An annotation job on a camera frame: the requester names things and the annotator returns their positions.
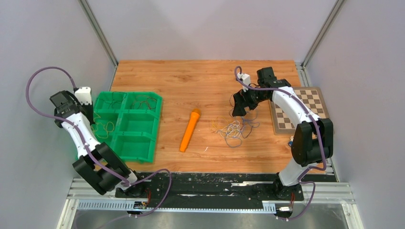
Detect red wire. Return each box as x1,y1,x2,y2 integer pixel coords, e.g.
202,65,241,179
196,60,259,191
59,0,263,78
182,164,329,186
131,95,158,111

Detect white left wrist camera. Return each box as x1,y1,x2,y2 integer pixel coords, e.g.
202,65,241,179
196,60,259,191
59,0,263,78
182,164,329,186
74,86,93,105

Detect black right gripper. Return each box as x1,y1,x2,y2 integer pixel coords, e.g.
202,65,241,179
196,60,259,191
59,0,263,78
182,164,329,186
233,83,268,117

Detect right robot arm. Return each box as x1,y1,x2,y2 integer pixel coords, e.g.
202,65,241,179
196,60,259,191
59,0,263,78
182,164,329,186
232,66,333,199

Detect green plastic compartment bin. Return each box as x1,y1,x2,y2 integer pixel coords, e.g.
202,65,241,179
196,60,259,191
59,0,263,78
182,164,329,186
91,92,163,164

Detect wooden chessboard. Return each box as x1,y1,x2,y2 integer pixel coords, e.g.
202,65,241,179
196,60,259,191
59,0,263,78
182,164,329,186
265,86,335,139

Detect colourful wire bundle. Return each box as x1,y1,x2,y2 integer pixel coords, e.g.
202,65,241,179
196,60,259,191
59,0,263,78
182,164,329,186
211,110,261,149

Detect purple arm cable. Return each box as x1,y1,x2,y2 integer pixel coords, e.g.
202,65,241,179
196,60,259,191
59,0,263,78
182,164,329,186
25,66,173,229
234,65,327,221

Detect yellow wire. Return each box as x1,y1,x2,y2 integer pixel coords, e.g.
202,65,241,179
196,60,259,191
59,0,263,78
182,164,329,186
92,114,116,140

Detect white toy car blue wheels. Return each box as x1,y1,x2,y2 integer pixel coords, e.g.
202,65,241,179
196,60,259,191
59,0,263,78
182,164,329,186
288,136,294,147

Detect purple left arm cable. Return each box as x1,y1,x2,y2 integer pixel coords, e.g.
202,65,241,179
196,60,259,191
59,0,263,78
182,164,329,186
25,66,173,229

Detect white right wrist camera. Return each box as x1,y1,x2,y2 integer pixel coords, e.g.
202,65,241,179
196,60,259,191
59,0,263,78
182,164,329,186
237,73,251,86

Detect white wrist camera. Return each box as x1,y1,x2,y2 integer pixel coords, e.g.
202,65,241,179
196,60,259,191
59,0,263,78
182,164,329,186
237,73,251,86
74,86,93,105

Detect orange toy microphone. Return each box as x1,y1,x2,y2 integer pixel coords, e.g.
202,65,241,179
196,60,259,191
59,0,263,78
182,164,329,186
179,108,201,152

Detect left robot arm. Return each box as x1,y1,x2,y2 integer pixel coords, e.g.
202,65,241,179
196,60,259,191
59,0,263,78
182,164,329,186
50,87,146,198

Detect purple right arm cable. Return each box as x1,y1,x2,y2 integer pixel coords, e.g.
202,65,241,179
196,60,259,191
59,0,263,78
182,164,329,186
234,65,327,221

